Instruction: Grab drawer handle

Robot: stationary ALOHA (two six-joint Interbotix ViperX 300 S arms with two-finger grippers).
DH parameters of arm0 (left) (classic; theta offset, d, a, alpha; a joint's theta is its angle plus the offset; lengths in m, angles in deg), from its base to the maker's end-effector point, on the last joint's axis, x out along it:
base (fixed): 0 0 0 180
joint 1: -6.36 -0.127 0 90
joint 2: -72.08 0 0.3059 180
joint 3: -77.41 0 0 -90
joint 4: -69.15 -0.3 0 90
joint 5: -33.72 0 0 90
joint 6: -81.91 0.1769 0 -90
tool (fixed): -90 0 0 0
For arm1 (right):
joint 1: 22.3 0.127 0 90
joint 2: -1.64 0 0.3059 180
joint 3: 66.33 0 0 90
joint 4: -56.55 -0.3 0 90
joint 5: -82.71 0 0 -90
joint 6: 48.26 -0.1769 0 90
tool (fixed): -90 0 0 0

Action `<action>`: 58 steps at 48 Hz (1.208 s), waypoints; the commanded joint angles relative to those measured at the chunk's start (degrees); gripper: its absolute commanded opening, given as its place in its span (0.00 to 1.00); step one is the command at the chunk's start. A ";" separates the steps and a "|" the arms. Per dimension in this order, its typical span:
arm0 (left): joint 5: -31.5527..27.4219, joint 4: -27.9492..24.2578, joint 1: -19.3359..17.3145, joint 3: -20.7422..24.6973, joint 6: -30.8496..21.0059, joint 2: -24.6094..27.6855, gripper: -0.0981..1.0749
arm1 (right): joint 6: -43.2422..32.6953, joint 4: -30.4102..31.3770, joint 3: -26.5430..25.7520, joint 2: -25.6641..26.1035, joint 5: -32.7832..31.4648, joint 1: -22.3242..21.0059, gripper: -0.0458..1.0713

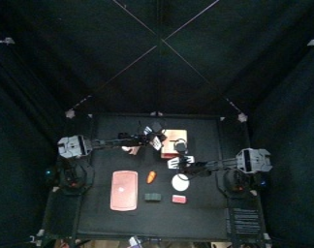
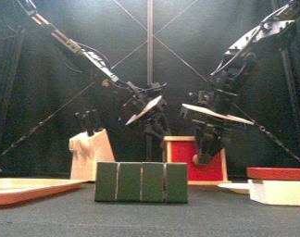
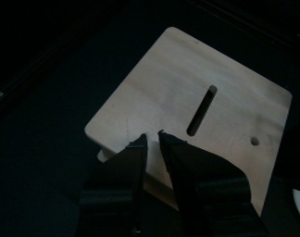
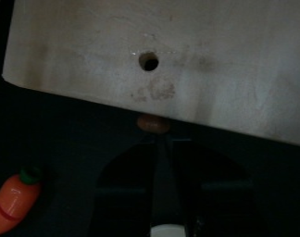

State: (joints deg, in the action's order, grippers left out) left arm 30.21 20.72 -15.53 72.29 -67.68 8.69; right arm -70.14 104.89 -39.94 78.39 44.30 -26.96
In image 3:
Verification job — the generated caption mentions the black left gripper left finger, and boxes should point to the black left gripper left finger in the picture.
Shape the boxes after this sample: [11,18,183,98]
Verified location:
[75,132,149,237]

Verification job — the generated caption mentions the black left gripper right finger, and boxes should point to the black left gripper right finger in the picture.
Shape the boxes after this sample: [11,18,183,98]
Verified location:
[158,130,270,237]

